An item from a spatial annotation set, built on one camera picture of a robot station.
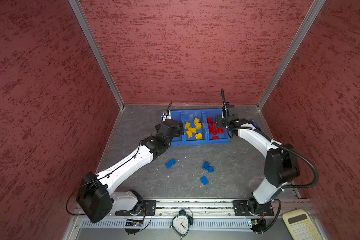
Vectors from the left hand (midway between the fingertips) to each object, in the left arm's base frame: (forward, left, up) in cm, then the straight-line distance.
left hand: (173, 126), depth 80 cm
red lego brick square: (+12, -23, -9) cm, 27 cm away
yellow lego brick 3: (+6, -16, -20) cm, 27 cm away
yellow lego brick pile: (+16, -16, -20) cm, 30 cm away
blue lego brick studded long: (-13, -20, -23) cm, 33 cm away
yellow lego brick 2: (+12, -12, -20) cm, 27 cm away
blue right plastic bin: (+9, -29, -22) cm, 38 cm away
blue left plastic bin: (+19, -3, -12) cm, 23 cm away
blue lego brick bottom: (-21, -19, -24) cm, 37 cm away
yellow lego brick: (+19, -15, -19) cm, 31 cm away
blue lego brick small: (-16, -22, -20) cm, 34 cm away
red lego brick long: (+13, -26, -20) cm, 35 cm away
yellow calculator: (-43, -61, -20) cm, 77 cm away
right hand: (+10, -29, -8) cm, 32 cm away
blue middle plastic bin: (+6, -10, -21) cm, 24 cm away
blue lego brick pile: (-13, +2, -21) cm, 24 cm away
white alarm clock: (-42, -5, -18) cm, 46 cm away
